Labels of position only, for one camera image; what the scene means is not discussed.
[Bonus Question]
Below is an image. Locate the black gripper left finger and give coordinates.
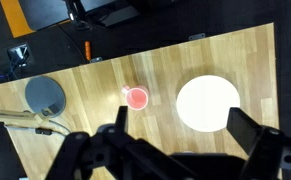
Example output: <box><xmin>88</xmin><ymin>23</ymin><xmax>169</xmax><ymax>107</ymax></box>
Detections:
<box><xmin>114</xmin><ymin>105</ymin><xmax>129</xmax><ymax>134</ymax></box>

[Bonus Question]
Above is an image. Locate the white bowl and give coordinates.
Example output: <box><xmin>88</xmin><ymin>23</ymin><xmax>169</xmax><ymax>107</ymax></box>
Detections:
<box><xmin>175</xmin><ymin>74</ymin><xmax>242</xmax><ymax>133</ymax></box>

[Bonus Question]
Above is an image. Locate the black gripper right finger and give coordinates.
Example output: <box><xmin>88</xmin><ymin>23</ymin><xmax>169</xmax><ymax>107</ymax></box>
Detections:
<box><xmin>226</xmin><ymin>107</ymin><xmax>263</xmax><ymax>156</ymax></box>

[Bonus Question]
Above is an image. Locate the grey lamp cable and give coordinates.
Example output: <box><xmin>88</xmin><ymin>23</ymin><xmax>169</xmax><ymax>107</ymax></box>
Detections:
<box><xmin>4</xmin><ymin>119</ymin><xmax>71</xmax><ymax>137</ymax></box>

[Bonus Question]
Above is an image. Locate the orange floor mat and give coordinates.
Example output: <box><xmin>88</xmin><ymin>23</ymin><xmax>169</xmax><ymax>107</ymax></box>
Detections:
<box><xmin>0</xmin><ymin>0</ymin><xmax>71</xmax><ymax>39</ymax></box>

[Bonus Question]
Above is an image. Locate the floor outlet box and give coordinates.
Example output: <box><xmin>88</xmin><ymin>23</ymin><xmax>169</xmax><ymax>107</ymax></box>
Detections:
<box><xmin>6</xmin><ymin>42</ymin><xmax>33</xmax><ymax>67</ymax></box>

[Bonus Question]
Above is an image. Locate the pink plastic cup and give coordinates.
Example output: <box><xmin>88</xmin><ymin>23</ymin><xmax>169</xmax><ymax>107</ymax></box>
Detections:
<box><xmin>121</xmin><ymin>85</ymin><xmax>150</xmax><ymax>111</ymax></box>

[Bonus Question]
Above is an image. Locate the black clamp orange handle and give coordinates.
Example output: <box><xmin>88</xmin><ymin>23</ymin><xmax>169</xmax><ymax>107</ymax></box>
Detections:
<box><xmin>84</xmin><ymin>40</ymin><xmax>93</xmax><ymax>62</ymax></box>

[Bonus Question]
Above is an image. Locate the wooden desk lamp grey base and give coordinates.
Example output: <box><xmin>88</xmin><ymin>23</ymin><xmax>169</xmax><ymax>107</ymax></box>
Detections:
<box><xmin>0</xmin><ymin>75</ymin><xmax>67</xmax><ymax>129</ymax></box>

